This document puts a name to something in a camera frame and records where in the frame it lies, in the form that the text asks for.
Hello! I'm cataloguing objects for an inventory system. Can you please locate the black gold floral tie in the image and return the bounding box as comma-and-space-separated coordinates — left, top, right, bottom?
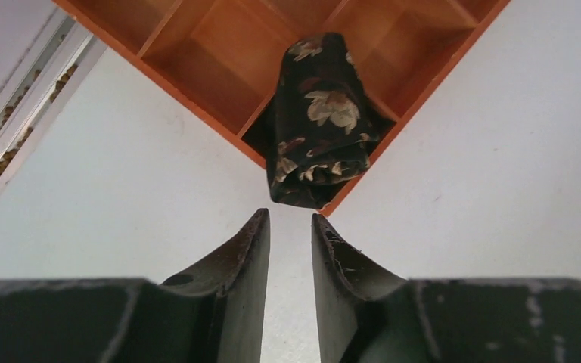
266, 32, 395, 209

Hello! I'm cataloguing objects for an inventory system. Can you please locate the orange compartment tray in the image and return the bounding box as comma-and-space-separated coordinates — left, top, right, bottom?
52, 0, 512, 217

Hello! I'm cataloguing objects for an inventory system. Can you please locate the aluminium frame rail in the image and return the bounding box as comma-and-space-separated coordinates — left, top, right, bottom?
0, 9, 107, 194

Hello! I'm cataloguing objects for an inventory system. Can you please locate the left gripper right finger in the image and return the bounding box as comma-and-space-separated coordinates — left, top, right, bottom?
312, 214, 581, 362

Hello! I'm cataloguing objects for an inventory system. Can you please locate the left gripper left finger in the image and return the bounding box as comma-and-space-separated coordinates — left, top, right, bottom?
0, 209, 270, 362

